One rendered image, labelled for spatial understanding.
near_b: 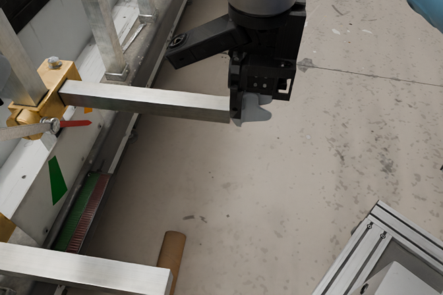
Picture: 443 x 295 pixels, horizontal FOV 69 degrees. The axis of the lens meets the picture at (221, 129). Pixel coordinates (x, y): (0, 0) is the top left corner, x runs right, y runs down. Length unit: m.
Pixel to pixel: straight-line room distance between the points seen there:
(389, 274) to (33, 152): 0.74
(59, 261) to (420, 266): 1.01
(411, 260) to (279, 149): 0.68
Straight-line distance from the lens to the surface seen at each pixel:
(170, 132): 1.58
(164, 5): 1.05
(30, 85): 0.53
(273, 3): 0.34
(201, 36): 0.41
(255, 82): 0.42
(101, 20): 0.71
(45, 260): 0.46
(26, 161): 0.83
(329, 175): 1.49
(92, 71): 0.98
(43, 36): 0.93
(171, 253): 1.20
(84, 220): 0.60
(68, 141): 0.60
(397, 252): 1.18
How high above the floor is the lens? 1.21
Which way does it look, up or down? 50 degrees down
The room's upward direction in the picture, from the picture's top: straight up
